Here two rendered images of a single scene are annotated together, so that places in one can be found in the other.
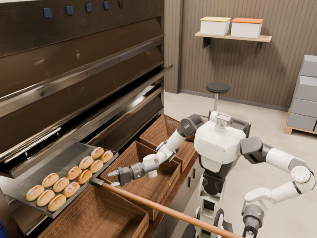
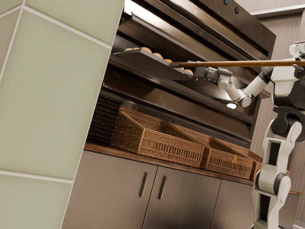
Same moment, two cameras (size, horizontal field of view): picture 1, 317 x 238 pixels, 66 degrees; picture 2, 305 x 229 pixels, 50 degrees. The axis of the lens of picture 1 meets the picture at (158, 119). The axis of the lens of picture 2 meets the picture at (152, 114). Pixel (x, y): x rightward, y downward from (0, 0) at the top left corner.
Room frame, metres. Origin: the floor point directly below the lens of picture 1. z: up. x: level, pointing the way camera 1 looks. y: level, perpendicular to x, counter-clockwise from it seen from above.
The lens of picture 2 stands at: (-0.93, -0.43, 0.66)
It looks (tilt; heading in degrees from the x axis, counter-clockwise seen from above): 5 degrees up; 24
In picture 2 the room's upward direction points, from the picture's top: 15 degrees clockwise
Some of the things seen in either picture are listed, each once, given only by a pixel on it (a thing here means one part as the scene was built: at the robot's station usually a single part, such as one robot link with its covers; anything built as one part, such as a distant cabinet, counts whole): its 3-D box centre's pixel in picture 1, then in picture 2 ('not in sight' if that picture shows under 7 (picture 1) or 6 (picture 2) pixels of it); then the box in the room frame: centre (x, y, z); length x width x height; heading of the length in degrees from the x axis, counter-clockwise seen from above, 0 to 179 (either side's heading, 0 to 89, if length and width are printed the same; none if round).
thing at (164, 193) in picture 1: (143, 176); (208, 150); (1.60, 0.13, 0.72); 0.56 x 0.49 x 0.28; 154
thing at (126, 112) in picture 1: (108, 125); (193, 93); (1.71, 0.40, 1.16); 1.80 x 0.06 x 0.04; 153
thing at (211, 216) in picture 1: (211, 202); (277, 156); (1.25, -0.38, 0.78); 0.18 x 0.15 x 0.47; 63
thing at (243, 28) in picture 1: (246, 28); not in sight; (4.27, -1.47, 1.49); 0.45 x 0.37 x 0.25; 64
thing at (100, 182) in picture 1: (96, 182); (176, 64); (1.02, 0.35, 1.20); 0.09 x 0.04 x 0.03; 63
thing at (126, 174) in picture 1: (129, 174); (203, 72); (1.09, 0.18, 1.19); 0.12 x 0.10 x 0.13; 118
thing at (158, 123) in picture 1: (171, 140); (250, 162); (2.14, -0.14, 0.72); 0.56 x 0.49 x 0.28; 153
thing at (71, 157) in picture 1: (66, 171); (154, 65); (1.12, 0.55, 1.19); 0.55 x 0.36 x 0.03; 153
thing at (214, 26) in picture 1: (214, 26); not in sight; (4.50, -0.99, 1.49); 0.44 x 0.36 x 0.25; 64
